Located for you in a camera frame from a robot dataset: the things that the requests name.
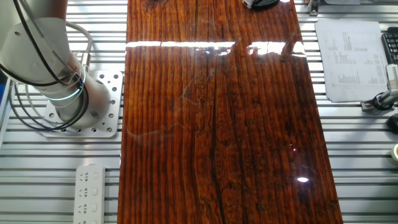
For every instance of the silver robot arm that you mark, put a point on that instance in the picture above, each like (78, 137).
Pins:
(96, 99)

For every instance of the brown wooden board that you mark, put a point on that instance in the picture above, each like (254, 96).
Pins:
(217, 140)

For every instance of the white power strip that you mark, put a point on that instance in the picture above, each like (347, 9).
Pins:
(89, 196)

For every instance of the printed paper sheets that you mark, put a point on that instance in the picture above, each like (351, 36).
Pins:
(351, 59)

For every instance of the grey metal clamp tool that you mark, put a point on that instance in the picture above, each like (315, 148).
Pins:
(367, 105)

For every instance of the black round object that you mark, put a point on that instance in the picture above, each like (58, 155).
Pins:
(393, 123)

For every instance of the pale tape roll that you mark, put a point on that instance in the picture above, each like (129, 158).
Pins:
(395, 152)

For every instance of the black keyboard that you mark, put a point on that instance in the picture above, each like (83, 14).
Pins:
(391, 45)

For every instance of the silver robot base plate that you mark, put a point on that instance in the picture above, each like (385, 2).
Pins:
(113, 93)

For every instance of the small metal bracket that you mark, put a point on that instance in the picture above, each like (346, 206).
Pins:
(313, 7)

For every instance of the ribbed silver exterior camera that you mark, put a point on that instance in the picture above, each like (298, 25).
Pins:
(392, 77)

